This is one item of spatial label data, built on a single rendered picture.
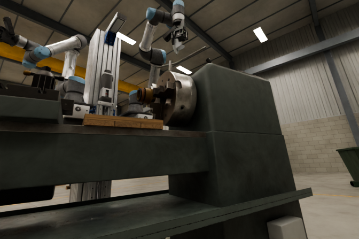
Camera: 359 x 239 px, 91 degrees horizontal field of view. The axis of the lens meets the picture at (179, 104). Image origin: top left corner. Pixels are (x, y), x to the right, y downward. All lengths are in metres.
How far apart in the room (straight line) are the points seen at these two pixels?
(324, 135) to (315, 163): 1.41
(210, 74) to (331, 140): 9.96
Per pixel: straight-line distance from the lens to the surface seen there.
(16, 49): 11.95
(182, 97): 0.89
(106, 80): 1.71
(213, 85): 0.95
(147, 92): 0.93
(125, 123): 0.71
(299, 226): 1.17
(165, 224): 0.64
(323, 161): 10.74
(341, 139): 10.73
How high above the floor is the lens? 0.73
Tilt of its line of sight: 18 degrees up
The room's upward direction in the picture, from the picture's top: 3 degrees counter-clockwise
